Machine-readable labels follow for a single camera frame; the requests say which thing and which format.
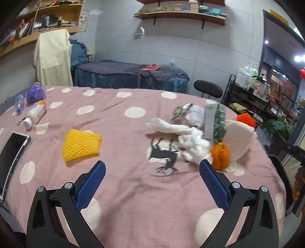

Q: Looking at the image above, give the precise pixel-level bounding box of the massage bed with blue cover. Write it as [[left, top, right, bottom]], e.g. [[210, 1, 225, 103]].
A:
[[71, 60, 190, 93]]

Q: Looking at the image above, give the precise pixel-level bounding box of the yellow foam fruit net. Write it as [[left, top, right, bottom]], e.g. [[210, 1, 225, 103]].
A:
[[62, 129, 103, 163]]

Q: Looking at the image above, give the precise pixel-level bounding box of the wall poster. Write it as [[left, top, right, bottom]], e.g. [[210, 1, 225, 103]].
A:
[[79, 11, 90, 32]]

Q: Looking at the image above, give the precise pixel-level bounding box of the white pump bottle green top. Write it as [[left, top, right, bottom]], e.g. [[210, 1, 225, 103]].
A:
[[250, 62, 260, 83]]

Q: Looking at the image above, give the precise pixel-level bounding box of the white floor lamp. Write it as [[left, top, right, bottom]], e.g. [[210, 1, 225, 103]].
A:
[[134, 27, 145, 89]]

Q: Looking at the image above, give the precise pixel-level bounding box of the grey towel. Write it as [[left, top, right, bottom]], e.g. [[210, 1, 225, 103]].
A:
[[139, 64, 189, 84]]

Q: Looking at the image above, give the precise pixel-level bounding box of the green and white tube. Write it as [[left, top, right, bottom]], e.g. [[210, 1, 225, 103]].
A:
[[204, 103, 227, 145]]

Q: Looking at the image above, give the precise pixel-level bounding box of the black smartphone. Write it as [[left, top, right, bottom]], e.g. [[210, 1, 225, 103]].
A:
[[0, 132, 32, 201]]

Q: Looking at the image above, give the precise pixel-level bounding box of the orange foam fruit net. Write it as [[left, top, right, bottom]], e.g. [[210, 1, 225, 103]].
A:
[[236, 113, 256, 129]]

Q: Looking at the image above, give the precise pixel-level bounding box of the pink polka dot blanket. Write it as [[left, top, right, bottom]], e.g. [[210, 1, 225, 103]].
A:
[[0, 86, 286, 248]]

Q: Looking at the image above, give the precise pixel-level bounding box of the white bottle with orange label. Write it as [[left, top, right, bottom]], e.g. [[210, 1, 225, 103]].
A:
[[23, 100, 47, 130]]

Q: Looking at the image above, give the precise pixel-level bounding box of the orange peel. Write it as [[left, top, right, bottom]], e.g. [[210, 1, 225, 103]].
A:
[[210, 142, 231, 170]]

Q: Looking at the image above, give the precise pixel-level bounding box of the wooden bookcase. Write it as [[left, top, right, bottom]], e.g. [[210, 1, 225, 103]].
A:
[[0, 0, 85, 58]]

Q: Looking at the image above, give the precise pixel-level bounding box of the cream cloth over chair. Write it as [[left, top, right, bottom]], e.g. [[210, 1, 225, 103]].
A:
[[33, 29, 74, 87]]

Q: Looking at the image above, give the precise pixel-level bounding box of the row of books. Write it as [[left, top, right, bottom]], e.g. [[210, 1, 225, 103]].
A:
[[134, 0, 227, 17]]

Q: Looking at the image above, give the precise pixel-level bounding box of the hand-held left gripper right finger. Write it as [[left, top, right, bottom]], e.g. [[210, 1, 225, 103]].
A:
[[199, 159, 279, 248]]

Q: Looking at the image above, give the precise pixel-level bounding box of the clear plastic bottle blue cap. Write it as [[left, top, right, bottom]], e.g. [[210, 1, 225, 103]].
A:
[[15, 94, 25, 114]]

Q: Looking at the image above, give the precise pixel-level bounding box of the printed paper cup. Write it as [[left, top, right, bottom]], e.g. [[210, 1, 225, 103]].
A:
[[253, 82, 265, 96]]

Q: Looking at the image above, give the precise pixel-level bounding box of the green snack packet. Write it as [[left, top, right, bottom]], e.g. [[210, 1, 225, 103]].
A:
[[171, 103, 193, 121]]

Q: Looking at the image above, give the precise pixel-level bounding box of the black metal cart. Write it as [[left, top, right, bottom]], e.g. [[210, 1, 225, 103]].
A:
[[222, 74, 296, 130]]

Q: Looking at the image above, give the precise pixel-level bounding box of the wooden wall shelf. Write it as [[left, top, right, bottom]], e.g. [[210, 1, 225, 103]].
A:
[[137, 0, 226, 7], [133, 11, 228, 29]]

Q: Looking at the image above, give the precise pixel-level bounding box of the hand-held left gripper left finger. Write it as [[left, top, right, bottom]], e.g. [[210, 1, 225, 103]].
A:
[[26, 160, 106, 248]]

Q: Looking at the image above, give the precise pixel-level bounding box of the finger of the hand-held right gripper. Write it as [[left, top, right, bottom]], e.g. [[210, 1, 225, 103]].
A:
[[285, 143, 305, 165]]

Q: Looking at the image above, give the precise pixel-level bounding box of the black round stool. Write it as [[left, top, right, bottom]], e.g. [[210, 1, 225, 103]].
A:
[[194, 80, 223, 99]]

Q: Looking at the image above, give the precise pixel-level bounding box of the blue cloth pile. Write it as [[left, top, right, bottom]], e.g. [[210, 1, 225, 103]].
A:
[[70, 39, 91, 69]]

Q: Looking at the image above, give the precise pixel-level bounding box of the green leafy plant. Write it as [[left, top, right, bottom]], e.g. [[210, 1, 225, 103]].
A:
[[266, 114, 298, 140]]

